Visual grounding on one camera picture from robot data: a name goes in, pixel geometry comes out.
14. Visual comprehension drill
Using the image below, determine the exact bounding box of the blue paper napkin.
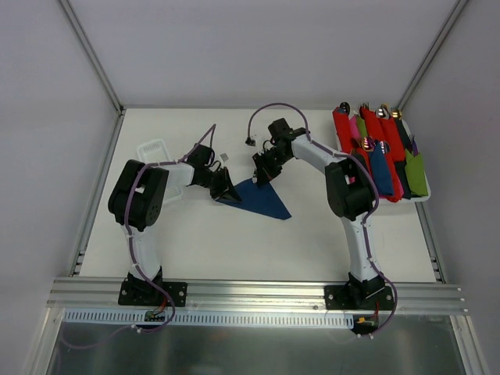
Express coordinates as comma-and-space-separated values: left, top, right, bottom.
219, 179, 292, 220

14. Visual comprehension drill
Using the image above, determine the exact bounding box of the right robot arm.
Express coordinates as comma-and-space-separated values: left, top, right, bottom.
252, 118, 385, 309

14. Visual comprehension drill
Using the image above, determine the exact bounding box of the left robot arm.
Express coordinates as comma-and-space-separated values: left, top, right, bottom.
108, 145, 242, 305

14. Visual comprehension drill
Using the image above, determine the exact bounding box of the pink napkin roll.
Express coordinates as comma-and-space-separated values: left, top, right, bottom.
349, 116, 360, 141

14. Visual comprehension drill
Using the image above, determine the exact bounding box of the green napkin roll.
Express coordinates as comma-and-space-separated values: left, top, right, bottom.
405, 149, 428, 197

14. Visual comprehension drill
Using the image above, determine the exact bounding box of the small white basket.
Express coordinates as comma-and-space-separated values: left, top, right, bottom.
136, 138, 185, 205

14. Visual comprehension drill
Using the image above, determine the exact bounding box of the large white tray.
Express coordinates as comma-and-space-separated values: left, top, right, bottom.
332, 102, 431, 204

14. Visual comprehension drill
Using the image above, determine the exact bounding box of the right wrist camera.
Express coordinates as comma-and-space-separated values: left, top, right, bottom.
245, 136, 255, 147

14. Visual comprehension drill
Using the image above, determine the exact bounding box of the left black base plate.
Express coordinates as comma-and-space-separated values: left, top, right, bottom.
118, 277, 188, 307

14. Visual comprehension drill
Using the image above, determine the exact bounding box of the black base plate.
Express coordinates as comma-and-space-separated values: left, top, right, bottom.
118, 277, 188, 307
323, 284, 395, 311

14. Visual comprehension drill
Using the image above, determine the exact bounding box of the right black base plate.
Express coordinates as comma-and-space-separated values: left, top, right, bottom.
323, 284, 395, 311

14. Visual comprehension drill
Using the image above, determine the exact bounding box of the white cable duct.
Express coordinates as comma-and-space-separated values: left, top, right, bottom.
63, 309, 354, 330

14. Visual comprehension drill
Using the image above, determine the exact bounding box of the aluminium rail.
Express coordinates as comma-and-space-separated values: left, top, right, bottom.
46, 277, 470, 316

